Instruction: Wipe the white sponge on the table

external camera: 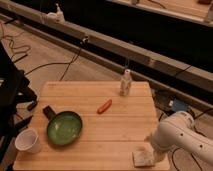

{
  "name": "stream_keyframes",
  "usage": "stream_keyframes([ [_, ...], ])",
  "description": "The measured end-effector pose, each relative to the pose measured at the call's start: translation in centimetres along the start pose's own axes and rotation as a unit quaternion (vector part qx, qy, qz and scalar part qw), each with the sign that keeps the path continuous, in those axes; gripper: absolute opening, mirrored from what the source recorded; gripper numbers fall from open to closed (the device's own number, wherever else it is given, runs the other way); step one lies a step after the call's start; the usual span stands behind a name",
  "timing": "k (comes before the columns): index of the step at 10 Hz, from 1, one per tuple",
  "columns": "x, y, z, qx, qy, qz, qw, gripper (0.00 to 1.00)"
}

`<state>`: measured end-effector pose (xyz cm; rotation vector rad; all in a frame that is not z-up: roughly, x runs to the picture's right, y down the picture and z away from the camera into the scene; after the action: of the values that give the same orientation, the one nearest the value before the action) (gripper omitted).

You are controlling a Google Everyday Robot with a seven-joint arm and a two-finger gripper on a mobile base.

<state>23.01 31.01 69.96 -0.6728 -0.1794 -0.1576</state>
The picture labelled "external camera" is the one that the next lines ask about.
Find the black equipment stand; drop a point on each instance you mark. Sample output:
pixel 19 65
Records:
pixel 14 90

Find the white square sponge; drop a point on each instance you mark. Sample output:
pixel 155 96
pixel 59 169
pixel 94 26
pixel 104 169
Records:
pixel 143 159

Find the small clear bottle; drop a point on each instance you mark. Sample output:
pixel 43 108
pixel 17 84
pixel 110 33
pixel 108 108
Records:
pixel 126 80

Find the white paper cup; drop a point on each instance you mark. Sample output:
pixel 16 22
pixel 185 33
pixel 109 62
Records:
pixel 28 141

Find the long metal rail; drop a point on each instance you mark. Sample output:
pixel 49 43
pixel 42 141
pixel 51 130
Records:
pixel 171 48

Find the green frying pan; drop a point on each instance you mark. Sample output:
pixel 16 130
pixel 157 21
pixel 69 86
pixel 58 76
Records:
pixel 64 127

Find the white clamp on rail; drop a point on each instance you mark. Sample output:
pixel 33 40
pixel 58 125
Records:
pixel 57 16

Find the blue power box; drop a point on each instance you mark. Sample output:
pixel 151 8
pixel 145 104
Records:
pixel 177 105

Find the orange sausage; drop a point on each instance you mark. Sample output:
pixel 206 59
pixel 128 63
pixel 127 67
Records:
pixel 104 107

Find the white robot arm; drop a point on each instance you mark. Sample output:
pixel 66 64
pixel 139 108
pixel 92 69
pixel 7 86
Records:
pixel 177 129

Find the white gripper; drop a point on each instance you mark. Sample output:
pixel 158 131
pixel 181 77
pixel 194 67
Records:
pixel 155 153

